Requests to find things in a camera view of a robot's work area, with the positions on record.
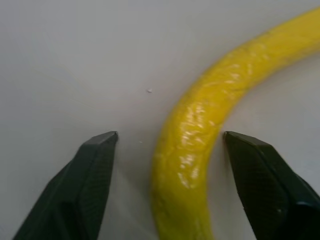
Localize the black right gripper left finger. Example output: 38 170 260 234
12 130 120 240

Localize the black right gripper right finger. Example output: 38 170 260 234
223 130 320 240

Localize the yellow banana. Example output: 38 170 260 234
150 6 320 240

